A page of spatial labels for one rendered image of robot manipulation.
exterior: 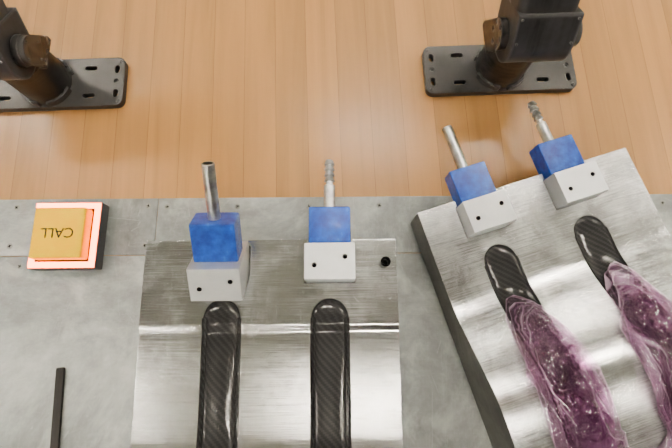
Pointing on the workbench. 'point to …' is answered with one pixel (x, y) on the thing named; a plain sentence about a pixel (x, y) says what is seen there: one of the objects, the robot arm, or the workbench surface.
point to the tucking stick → (57, 408)
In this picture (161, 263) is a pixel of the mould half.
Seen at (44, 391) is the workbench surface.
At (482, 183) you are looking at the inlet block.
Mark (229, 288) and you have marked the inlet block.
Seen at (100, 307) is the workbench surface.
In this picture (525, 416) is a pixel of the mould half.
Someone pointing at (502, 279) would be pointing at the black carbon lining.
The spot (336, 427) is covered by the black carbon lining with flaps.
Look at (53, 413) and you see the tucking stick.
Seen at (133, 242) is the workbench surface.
